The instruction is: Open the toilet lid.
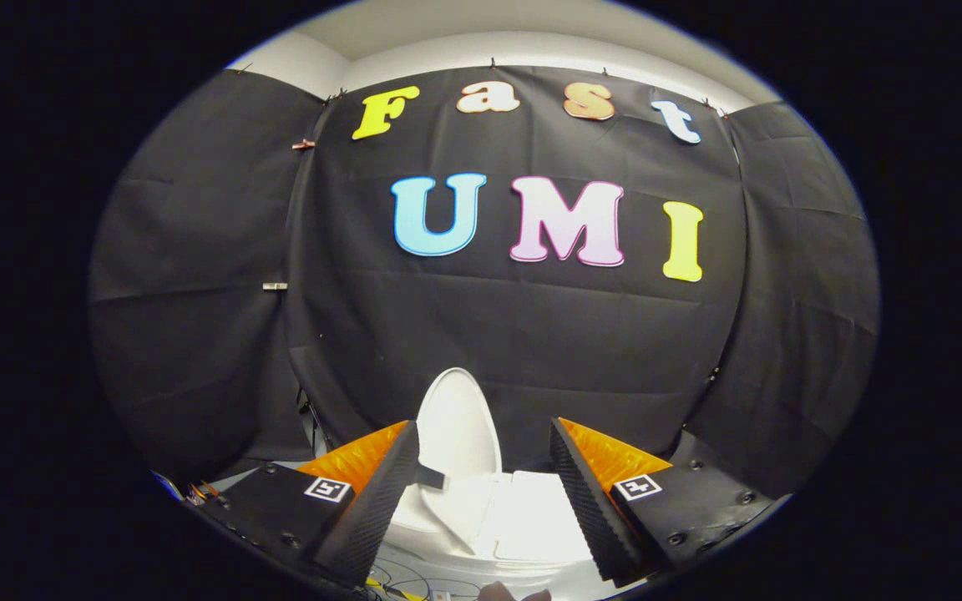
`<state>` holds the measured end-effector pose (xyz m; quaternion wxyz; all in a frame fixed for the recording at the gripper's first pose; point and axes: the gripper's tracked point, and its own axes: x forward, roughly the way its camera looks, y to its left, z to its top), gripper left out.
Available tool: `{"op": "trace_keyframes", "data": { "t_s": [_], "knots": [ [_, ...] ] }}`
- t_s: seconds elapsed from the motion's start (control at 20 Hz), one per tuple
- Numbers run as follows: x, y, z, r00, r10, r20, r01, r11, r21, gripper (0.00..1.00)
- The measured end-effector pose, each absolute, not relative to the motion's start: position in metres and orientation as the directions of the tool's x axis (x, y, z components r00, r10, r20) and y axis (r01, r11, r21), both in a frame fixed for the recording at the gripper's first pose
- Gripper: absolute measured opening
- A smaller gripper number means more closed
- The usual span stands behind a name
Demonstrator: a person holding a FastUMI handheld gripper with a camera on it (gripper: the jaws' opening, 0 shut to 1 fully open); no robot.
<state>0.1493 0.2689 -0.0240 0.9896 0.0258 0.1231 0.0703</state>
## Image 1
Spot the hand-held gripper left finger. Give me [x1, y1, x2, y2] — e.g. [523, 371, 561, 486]
[197, 420, 422, 588]

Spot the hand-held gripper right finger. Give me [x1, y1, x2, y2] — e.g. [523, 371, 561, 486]
[548, 417, 784, 585]

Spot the white toilet lid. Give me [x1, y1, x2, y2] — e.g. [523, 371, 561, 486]
[402, 367, 504, 548]

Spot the thin black stand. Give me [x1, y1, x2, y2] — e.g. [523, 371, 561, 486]
[297, 386, 336, 456]

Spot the white toilet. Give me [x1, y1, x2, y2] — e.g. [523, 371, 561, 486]
[381, 469, 609, 585]

